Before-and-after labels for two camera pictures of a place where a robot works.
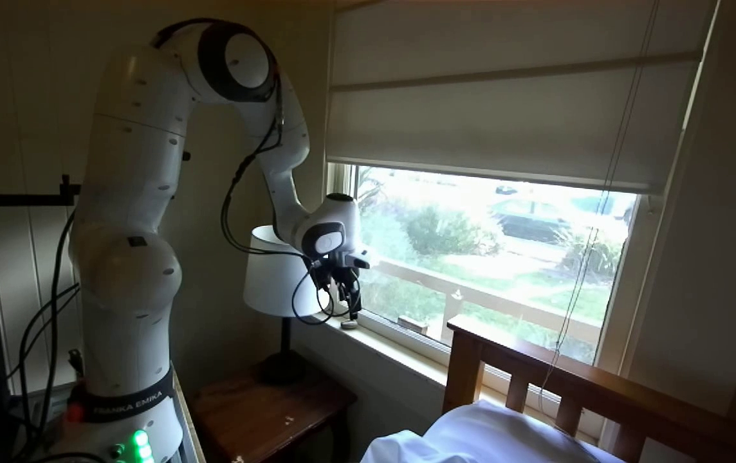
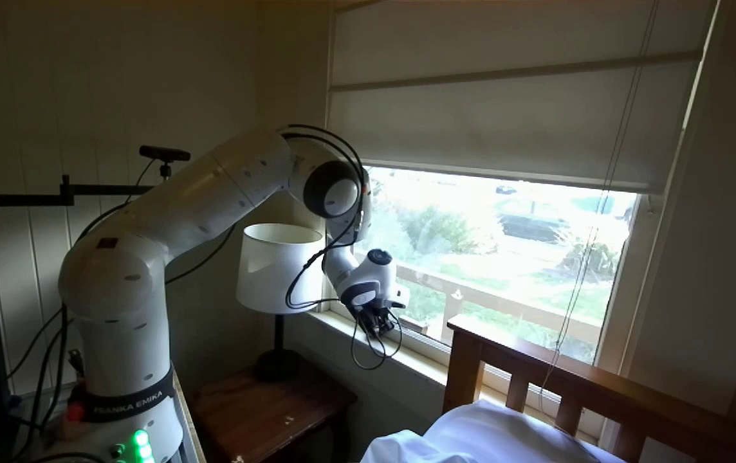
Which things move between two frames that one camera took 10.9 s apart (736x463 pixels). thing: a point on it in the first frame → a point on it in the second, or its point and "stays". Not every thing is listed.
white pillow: x=485 y=432 stays
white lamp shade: x=277 y=281 stays
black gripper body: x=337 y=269 → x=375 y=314
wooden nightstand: x=247 y=420 stays
